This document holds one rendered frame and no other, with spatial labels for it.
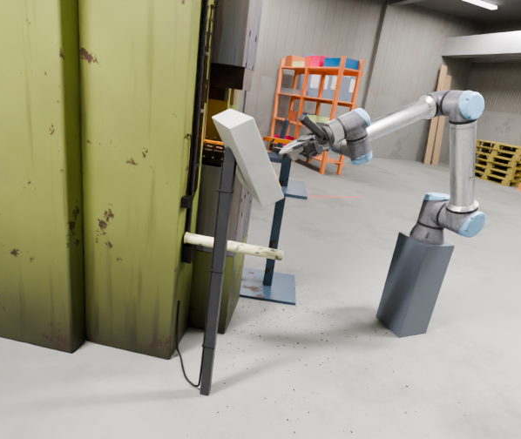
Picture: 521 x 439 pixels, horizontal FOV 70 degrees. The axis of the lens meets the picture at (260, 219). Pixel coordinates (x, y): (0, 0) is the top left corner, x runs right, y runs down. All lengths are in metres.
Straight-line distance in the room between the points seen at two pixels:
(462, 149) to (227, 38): 1.17
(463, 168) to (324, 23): 7.75
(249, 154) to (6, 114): 1.01
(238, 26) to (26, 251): 1.31
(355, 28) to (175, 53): 8.58
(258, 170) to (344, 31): 8.71
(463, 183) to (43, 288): 2.01
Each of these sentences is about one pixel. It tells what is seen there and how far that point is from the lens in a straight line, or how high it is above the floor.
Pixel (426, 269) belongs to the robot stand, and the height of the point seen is 0.46.
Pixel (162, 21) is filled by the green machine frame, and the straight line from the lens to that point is 1.54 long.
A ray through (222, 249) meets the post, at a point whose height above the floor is 0.70.
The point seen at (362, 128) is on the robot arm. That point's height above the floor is 1.19.
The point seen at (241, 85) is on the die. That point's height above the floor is 1.29.
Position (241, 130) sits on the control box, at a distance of 1.13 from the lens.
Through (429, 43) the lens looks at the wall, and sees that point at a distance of 11.38.
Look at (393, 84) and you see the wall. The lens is 10.71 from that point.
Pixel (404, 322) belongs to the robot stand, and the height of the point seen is 0.11.
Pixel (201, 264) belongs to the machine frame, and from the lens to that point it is 1.96.
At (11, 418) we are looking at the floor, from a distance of 1.84.
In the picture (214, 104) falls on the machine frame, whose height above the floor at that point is 1.18.
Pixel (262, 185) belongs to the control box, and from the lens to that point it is 1.18.
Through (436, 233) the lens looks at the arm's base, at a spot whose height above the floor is 0.67.
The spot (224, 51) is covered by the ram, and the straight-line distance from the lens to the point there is 1.74.
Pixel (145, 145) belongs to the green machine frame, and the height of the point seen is 1.01.
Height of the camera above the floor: 1.28
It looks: 19 degrees down
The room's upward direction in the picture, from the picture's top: 8 degrees clockwise
